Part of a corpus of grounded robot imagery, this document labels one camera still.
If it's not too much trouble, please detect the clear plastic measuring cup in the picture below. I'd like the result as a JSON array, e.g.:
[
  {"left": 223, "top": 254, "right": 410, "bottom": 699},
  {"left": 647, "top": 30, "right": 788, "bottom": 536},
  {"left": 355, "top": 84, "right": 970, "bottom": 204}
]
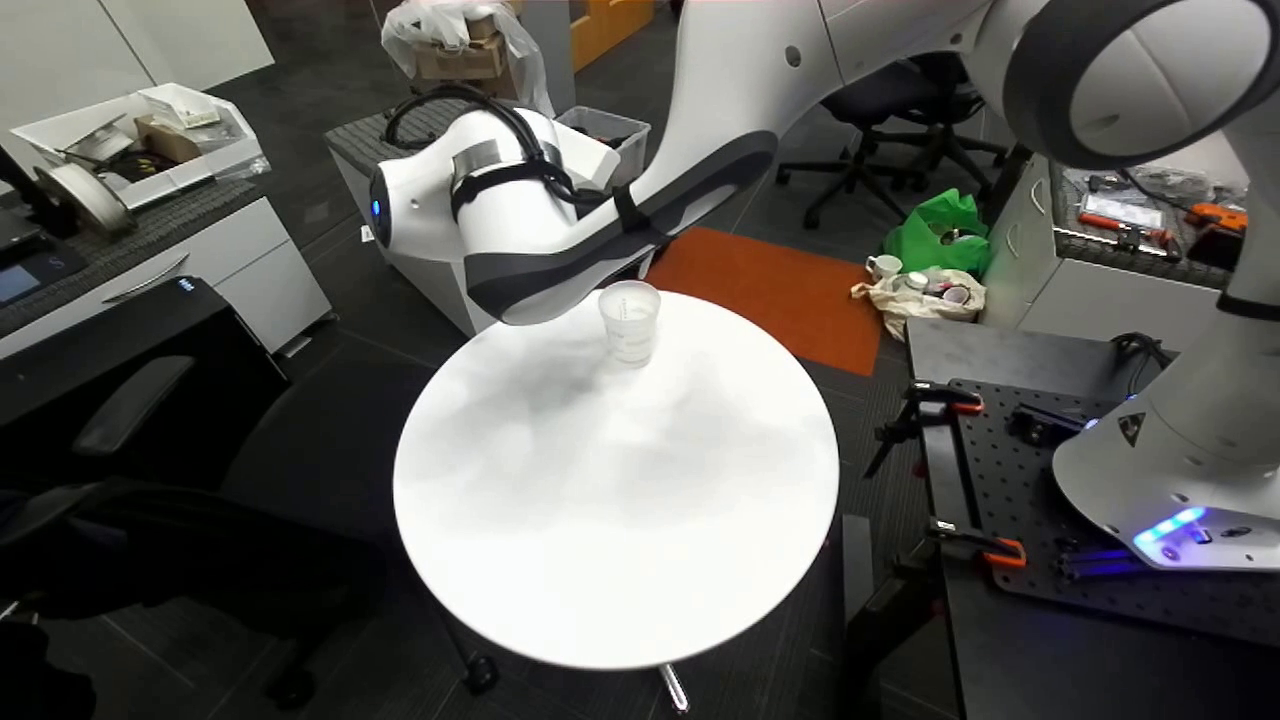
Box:
[{"left": 590, "top": 274, "right": 662, "bottom": 371}]

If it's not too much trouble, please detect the round white table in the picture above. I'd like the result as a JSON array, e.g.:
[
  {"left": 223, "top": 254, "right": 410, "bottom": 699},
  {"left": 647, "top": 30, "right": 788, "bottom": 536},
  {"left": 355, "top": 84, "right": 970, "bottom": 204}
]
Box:
[{"left": 643, "top": 218, "right": 892, "bottom": 380}]

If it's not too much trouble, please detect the white cabinet with gray cushion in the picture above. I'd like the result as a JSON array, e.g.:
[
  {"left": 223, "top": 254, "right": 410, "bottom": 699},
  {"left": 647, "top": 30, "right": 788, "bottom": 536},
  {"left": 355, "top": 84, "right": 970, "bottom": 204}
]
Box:
[{"left": 320, "top": 94, "right": 654, "bottom": 334}]

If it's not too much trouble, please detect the clear bag of bottles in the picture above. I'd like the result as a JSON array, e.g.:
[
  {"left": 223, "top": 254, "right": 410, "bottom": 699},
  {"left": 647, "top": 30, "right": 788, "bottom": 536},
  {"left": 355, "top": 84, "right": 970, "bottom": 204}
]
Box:
[{"left": 859, "top": 251, "right": 991, "bottom": 338}]

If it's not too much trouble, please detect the black clamp with orange tips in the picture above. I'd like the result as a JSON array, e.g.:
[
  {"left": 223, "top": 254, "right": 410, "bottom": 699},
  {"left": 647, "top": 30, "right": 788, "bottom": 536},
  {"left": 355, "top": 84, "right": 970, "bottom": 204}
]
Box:
[
  {"left": 859, "top": 380, "right": 991, "bottom": 481},
  {"left": 923, "top": 515, "right": 1033, "bottom": 575}
]

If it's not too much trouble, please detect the green plastic bag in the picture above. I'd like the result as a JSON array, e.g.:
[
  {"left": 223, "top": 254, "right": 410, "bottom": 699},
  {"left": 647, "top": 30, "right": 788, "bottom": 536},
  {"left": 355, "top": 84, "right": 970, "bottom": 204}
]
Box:
[{"left": 878, "top": 183, "right": 998, "bottom": 280}]

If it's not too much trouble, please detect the brown cardboard box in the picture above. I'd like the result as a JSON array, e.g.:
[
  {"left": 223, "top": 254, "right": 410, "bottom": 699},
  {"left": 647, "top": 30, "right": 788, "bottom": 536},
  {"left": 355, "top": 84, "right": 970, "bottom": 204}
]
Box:
[{"left": 416, "top": 30, "right": 531, "bottom": 102}]

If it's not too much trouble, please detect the black robot workbench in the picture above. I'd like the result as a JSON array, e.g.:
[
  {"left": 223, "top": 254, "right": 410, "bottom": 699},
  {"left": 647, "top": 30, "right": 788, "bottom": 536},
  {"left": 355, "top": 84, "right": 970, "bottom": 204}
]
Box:
[{"left": 902, "top": 316, "right": 1280, "bottom": 720}]

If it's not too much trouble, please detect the black swivel chair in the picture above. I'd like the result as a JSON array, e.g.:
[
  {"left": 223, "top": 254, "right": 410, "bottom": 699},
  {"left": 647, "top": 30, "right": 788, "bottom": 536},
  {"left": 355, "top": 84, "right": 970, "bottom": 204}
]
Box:
[{"left": 771, "top": 52, "right": 1015, "bottom": 231}]

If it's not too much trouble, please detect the black perforated breadboard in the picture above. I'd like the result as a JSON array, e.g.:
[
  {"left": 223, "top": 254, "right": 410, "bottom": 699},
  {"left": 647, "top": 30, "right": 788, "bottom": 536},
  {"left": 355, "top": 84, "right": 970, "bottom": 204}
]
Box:
[{"left": 916, "top": 375, "right": 1280, "bottom": 650}]

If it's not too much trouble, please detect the white plastic bag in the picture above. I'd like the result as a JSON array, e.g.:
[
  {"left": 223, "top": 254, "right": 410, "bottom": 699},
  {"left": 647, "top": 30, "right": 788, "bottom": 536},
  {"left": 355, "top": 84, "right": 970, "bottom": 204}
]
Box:
[{"left": 374, "top": 0, "right": 554, "bottom": 125}]

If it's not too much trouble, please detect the white desk with drawers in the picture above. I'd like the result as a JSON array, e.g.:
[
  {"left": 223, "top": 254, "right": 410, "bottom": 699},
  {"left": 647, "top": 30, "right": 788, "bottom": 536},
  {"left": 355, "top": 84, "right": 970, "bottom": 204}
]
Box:
[{"left": 0, "top": 163, "right": 334, "bottom": 367}]

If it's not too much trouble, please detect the black office chair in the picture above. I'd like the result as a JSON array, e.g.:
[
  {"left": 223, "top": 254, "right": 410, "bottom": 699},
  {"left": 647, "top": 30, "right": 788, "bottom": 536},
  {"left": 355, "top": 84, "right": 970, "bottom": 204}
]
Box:
[{"left": 0, "top": 273, "right": 462, "bottom": 713}]

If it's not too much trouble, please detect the white equipment cart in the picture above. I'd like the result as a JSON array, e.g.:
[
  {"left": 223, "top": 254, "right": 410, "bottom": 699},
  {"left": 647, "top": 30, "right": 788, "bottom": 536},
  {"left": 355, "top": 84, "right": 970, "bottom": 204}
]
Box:
[{"left": 984, "top": 132, "right": 1280, "bottom": 355}]

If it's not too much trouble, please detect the white tray of clutter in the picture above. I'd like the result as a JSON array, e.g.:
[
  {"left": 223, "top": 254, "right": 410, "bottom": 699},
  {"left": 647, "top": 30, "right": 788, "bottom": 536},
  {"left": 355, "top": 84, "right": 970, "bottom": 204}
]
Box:
[{"left": 5, "top": 80, "right": 268, "bottom": 215}]

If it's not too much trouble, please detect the beige tape roll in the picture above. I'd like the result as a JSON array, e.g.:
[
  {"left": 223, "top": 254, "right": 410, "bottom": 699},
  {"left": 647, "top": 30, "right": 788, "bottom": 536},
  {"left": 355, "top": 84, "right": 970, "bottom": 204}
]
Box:
[{"left": 32, "top": 155, "right": 134, "bottom": 238}]

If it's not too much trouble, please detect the orange and black hand tool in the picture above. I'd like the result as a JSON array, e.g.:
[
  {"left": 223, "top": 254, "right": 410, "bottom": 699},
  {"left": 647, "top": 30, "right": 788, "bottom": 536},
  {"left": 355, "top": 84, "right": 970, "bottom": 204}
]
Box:
[{"left": 1181, "top": 194, "right": 1250, "bottom": 245}]

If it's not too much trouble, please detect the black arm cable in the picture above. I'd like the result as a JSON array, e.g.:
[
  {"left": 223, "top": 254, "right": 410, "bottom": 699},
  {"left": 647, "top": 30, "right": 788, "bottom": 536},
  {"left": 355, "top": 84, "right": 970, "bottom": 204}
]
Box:
[{"left": 378, "top": 84, "right": 647, "bottom": 231}]

